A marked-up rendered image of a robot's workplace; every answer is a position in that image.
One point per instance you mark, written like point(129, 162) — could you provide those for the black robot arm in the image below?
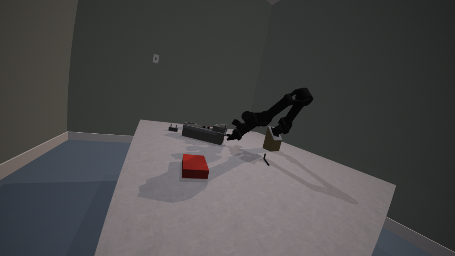
point(254, 119)

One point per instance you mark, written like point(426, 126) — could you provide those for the red block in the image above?
point(194, 166)

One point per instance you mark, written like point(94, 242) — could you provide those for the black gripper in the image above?
point(237, 134)

